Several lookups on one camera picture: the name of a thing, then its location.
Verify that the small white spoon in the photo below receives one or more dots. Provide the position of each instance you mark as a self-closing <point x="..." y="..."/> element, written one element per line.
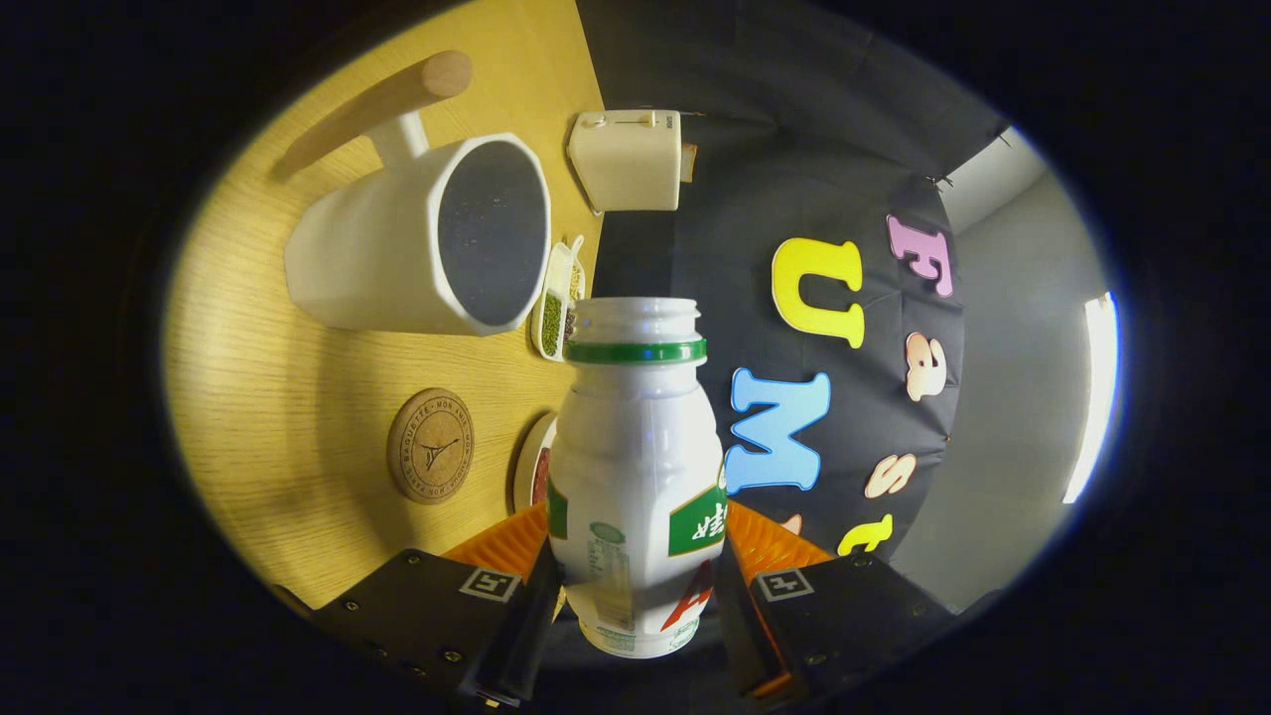
<point x="577" y="246"/>

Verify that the cream toaster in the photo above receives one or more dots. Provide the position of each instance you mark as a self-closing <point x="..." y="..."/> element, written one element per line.
<point x="626" y="159"/>

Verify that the wooden table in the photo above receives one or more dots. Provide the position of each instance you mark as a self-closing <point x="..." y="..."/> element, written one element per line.
<point x="278" y="397"/>

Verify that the white juice bottle green label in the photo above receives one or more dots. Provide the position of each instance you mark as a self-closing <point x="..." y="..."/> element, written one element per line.
<point x="635" y="447"/>

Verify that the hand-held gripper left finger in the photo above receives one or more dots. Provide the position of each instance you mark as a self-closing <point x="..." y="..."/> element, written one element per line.
<point x="526" y="636"/>

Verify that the ceiling light strip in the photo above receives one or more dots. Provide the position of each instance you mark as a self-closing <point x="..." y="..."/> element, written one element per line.
<point x="1092" y="397"/>

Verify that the toast slice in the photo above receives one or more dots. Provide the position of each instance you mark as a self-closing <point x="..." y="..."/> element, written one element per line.
<point x="688" y="163"/>

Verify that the white divided dish with beans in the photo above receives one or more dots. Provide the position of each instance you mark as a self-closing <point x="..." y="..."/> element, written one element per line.
<point x="551" y="318"/>

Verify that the reddish meat patty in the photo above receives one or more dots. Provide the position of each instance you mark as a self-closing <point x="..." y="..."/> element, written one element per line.
<point x="541" y="477"/>

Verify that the black backdrop cloth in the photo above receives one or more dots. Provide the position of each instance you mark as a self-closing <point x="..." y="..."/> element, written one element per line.
<point x="755" y="149"/>

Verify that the white round plate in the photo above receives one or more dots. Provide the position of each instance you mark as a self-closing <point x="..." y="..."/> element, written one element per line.
<point x="523" y="467"/>

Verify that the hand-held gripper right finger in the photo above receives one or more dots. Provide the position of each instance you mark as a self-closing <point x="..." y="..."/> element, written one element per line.
<point x="740" y="636"/>

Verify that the round cork coaster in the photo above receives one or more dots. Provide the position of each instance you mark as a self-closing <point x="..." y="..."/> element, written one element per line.
<point x="429" y="447"/>

